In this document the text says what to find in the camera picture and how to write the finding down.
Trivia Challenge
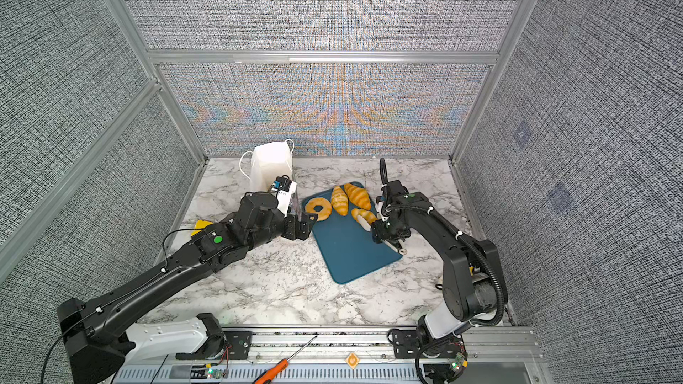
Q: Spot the orange handled screwdriver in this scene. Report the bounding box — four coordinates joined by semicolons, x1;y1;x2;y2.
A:
253;335;318;384

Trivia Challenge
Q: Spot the yellow toy spatula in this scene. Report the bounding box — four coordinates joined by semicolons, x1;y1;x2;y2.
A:
193;220;213;234

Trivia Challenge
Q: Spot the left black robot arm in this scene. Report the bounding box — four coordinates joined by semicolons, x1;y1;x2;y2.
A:
57;192;318;383

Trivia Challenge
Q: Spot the fake croissant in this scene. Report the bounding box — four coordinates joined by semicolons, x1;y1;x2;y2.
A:
343;183;373;211
330;186;349;216
351;208;377;226

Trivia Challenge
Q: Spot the white floral paper bag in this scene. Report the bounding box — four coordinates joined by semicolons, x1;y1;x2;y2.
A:
238;139;295;192

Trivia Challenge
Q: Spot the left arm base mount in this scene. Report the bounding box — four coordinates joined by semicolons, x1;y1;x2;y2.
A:
175;330;253;360

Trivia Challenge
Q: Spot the fake croissant top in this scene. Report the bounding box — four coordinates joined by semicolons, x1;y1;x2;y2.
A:
343;183;373;211

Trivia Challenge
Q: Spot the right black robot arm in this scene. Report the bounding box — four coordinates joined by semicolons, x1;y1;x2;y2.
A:
371;181;508;340

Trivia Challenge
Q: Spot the fake ring donut bread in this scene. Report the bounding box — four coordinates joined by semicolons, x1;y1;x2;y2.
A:
305;197;333;222

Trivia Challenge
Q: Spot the small orange tag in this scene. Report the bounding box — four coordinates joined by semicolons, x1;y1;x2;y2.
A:
346;353;360;370

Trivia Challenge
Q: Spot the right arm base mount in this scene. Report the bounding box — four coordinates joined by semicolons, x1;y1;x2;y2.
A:
387;328;469;383

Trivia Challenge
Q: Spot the teal rectangular tray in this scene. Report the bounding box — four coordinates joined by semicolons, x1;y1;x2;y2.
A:
303;181;402;284

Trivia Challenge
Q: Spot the aluminium front rail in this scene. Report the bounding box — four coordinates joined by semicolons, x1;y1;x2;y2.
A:
106;325;553;383

